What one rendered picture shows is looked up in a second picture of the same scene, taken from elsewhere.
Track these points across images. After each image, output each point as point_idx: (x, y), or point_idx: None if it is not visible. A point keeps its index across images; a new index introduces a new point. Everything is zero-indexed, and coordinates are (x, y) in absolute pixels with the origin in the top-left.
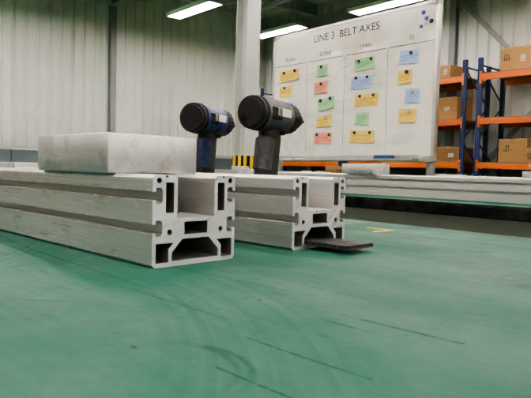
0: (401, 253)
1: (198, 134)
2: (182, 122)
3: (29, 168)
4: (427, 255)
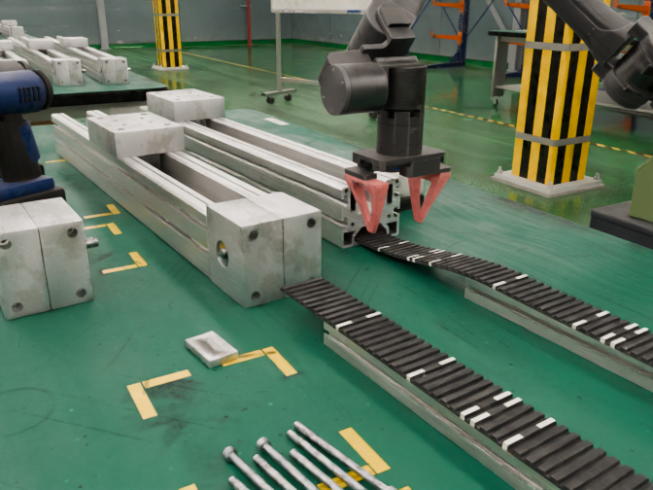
0: (54, 145)
1: (21, 115)
2: (52, 96)
3: (237, 139)
4: (45, 144)
